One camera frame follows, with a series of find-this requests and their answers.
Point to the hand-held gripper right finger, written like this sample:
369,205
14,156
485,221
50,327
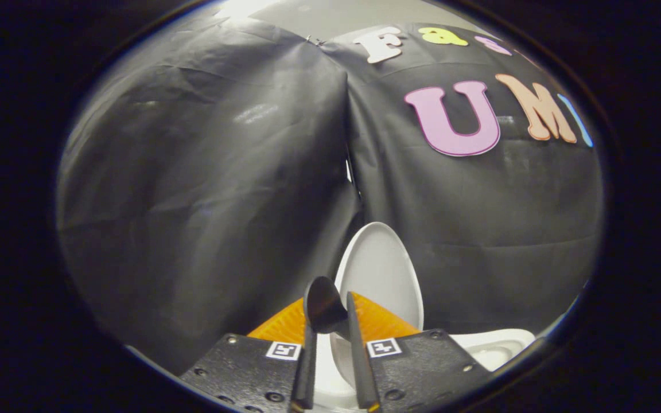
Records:
360,367

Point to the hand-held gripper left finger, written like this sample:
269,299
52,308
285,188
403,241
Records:
306,367

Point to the black backdrop cloth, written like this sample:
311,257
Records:
193,201

